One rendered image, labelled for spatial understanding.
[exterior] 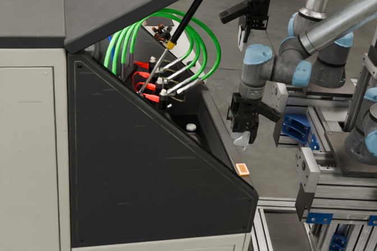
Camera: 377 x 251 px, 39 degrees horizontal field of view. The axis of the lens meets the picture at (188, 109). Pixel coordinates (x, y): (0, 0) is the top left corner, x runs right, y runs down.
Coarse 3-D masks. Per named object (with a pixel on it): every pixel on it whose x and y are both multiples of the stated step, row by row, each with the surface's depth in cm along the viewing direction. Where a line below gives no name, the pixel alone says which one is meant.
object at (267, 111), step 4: (256, 104) 160; (260, 104) 161; (264, 104) 164; (252, 108) 160; (256, 108) 160; (260, 108) 161; (264, 108) 161; (268, 108) 164; (272, 108) 166; (260, 112) 162; (264, 112) 162; (268, 112) 162; (272, 112) 163; (276, 112) 165; (264, 116) 163; (268, 116) 163; (272, 116) 164; (276, 116) 164; (280, 116) 165; (272, 120) 165; (276, 120) 165
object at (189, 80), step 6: (162, 12) 171; (174, 18) 173; (180, 18) 174; (132, 24) 171; (126, 30) 172; (192, 30) 177; (120, 36) 173; (198, 36) 178; (120, 42) 173; (204, 48) 181; (114, 54) 176; (204, 54) 183; (114, 60) 177; (204, 60) 184; (114, 66) 178; (204, 66) 185; (114, 72) 179; (198, 72) 186; (192, 78) 187; (180, 84) 187; (186, 84) 187; (168, 90) 188; (174, 90) 188
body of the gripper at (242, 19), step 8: (248, 0) 178; (256, 0) 177; (264, 0) 179; (256, 8) 181; (264, 8) 181; (240, 16) 186; (248, 16) 180; (256, 16) 180; (264, 16) 181; (240, 24) 186; (256, 24) 183; (264, 24) 184
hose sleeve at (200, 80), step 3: (198, 78) 178; (201, 78) 178; (195, 81) 178; (198, 81) 178; (201, 81) 178; (189, 84) 179; (192, 84) 178; (195, 84) 178; (198, 84) 179; (183, 87) 179; (186, 87) 179; (189, 87) 179; (192, 87) 179; (183, 90) 179; (186, 90) 179
